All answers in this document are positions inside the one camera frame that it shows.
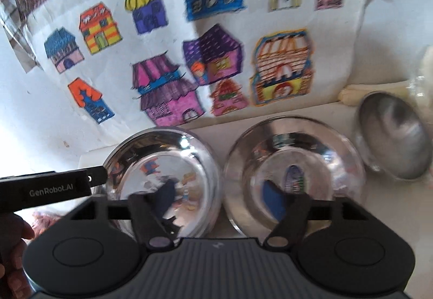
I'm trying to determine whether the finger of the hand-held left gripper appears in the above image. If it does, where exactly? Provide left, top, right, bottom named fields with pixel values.
left=83, top=165, right=109, bottom=186

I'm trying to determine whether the colourful houses drawing poster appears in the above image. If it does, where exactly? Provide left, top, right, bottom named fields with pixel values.
left=20, top=0, right=370, bottom=152

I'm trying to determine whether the white printed tablecloth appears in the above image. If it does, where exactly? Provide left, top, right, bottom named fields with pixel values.
left=79, top=100, right=433, bottom=299

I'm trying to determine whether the steel plate with blue label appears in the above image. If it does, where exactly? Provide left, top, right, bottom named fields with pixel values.
left=222, top=117, right=368, bottom=239

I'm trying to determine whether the white plastic bag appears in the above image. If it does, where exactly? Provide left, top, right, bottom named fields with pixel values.
left=405, top=44, right=433, bottom=111

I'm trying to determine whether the person's left hand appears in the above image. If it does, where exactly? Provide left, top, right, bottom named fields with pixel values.
left=0, top=211, right=35, bottom=299

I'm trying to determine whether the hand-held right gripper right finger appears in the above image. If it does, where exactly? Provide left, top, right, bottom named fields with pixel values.
left=262, top=180, right=369, bottom=249

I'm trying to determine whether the pink bag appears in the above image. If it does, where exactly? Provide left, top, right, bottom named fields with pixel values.
left=19, top=210, right=70, bottom=239

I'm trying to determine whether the steel bowl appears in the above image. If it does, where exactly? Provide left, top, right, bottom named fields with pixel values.
left=353, top=90, right=433, bottom=182
left=91, top=127, right=224, bottom=239

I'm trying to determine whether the cream stick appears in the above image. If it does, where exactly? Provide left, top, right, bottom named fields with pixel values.
left=338, top=80, right=417, bottom=107

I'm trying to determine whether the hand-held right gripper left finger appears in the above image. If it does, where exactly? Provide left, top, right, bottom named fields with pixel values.
left=69, top=180, right=181, bottom=249

